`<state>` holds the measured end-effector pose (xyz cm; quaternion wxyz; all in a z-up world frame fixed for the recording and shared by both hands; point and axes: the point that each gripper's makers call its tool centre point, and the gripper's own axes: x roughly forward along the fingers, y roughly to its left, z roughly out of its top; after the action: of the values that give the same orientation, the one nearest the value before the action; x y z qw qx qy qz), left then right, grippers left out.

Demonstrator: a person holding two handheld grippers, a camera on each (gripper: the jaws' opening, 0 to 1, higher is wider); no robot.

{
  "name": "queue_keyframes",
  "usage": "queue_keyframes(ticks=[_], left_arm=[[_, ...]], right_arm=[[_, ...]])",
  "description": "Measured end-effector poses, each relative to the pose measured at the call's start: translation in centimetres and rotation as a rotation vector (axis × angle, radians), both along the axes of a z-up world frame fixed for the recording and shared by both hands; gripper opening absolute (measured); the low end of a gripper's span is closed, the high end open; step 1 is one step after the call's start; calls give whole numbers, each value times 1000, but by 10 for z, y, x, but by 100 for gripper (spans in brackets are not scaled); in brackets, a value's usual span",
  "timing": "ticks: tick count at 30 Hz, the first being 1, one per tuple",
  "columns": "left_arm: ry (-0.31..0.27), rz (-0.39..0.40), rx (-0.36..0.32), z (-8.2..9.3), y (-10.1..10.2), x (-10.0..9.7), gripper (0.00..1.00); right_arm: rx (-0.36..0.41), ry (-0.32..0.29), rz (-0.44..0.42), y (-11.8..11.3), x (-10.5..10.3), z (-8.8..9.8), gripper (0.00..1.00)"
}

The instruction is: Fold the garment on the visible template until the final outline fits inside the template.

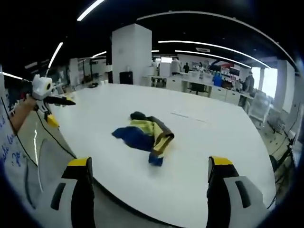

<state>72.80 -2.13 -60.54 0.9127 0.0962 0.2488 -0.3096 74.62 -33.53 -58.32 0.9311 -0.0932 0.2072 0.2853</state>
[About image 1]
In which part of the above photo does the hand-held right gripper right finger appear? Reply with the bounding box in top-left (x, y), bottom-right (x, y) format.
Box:
top-left (206, 155), bottom-right (268, 228)

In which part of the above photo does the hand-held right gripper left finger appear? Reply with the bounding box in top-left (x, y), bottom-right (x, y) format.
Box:
top-left (46, 156), bottom-right (96, 228)

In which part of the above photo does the blue yellow brown garment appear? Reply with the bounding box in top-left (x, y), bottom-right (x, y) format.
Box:
top-left (111, 110), bottom-right (175, 167)

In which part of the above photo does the ceiling light strip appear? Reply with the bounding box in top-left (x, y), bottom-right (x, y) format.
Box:
top-left (76, 0), bottom-right (106, 21)
top-left (47, 41), bottom-right (64, 69)
top-left (174, 49), bottom-right (252, 69)
top-left (158, 39), bottom-right (270, 69)

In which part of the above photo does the person's white printed shirt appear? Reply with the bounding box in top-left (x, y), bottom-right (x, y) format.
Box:
top-left (0, 95), bottom-right (43, 214)

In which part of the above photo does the black cabinet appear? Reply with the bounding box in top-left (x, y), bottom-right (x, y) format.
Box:
top-left (119, 71), bottom-right (133, 85)

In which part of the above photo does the white square pillar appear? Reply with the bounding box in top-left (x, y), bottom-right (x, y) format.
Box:
top-left (111, 23), bottom-right (152, 86)

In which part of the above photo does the white low cabinet row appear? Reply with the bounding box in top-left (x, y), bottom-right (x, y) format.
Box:
top-left (142, 75), bottom-right (255, 106)

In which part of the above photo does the black office chair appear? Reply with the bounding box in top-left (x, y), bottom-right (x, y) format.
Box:
top-left (187, 82), bottom-right (207, 95)

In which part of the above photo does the blue bag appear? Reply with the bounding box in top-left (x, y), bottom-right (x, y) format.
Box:
top-left (213, 72), bottom-right (223, 86)

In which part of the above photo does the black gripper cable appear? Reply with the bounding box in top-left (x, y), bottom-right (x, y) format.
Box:
top-left (35, 108), bottom-right (77, 159)

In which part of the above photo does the white wire cart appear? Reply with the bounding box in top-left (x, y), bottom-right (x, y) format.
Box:
top-left (248, 91), bottom-right (272, 123)

